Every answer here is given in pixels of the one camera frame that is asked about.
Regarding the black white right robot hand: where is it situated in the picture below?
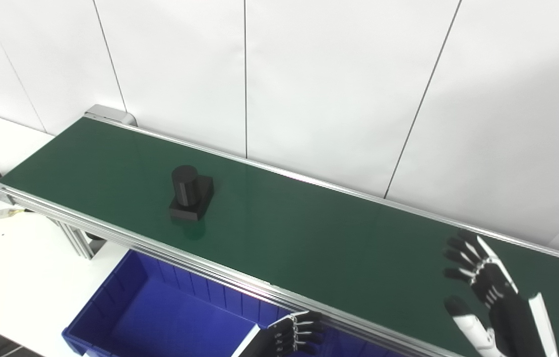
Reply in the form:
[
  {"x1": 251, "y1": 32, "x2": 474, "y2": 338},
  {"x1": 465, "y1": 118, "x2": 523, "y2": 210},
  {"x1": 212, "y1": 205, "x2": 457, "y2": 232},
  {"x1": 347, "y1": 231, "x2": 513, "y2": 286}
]
[{"x1": 443, "y1": 229, "x2": 559, "y2": 357}]

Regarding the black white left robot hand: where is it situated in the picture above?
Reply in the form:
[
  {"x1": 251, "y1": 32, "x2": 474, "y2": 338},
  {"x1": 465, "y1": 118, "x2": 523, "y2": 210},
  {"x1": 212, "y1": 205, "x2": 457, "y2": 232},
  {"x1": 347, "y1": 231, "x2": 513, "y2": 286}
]
[{"x1": 232, "y1": 311, "x2": 325, "y2": 357}]

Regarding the blue plastic bin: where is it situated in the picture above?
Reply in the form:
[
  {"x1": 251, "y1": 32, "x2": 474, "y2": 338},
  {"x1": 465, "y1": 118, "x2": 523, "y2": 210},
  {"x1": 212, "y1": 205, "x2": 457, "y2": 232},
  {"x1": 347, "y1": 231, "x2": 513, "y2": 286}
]
[
  {"x1": 331, "y1": 335, "x2": 411, "y2": 357},
  {"x1": 62, "y1": 249, "x2": 329, "y2": 357}
]

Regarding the aluminium conveyor leg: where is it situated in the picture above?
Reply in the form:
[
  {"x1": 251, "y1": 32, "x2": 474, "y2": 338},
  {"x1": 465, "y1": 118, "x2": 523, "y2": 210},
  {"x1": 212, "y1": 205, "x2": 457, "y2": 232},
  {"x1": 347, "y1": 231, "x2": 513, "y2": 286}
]
[{"x1": 54, "y1": 218, "x2": 107, "y2": 260}]

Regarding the grey conveyor end housing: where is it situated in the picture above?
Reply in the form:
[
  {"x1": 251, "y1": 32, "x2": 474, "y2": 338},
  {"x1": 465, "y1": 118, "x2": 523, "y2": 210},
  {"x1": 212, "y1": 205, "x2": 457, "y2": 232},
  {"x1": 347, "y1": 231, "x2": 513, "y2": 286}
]
[{"x1": 84, "y1": 104, "x2": 136, "y2": 127}]

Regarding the green conveyor belt aluminium frame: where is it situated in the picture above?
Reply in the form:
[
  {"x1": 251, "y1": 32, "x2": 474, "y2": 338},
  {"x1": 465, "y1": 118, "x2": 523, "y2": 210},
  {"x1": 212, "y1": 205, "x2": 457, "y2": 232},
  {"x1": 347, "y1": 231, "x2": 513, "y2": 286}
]
[{"x1": 0, "y1": 113, "x2": 559, "y2": 357}]

